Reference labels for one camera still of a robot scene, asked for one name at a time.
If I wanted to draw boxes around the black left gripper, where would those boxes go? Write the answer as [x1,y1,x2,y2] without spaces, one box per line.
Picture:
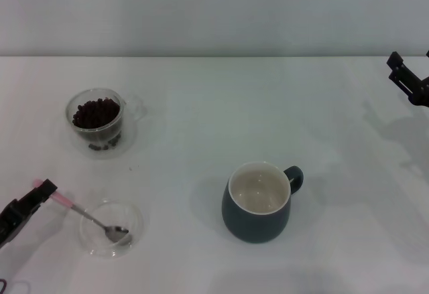
[0,179,58,250]

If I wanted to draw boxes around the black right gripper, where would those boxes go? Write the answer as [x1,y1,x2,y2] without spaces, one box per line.
[386,50,429,107]

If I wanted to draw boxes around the pink handled metal spoon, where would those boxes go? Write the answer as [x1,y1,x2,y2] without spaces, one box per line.
[32,179,130,244]

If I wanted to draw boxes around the dark grey ceramic mug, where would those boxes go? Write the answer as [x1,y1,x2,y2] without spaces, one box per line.
[221,161,305,244]

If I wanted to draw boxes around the clear glass cup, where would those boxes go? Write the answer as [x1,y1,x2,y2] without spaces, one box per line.
[65,88,148,143]

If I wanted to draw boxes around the loose spilled coffee beans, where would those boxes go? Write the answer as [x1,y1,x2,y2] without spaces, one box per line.
[87,136,122,152]

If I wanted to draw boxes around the coffee beans heap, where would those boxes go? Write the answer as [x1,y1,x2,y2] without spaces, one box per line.
[72,97,121,130]

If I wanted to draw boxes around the small clear glass dish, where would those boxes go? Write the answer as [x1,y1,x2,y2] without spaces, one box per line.
[79,200,145,260]

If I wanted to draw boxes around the clear glass saucer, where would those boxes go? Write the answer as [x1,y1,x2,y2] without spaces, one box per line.
[66,113,139,159]

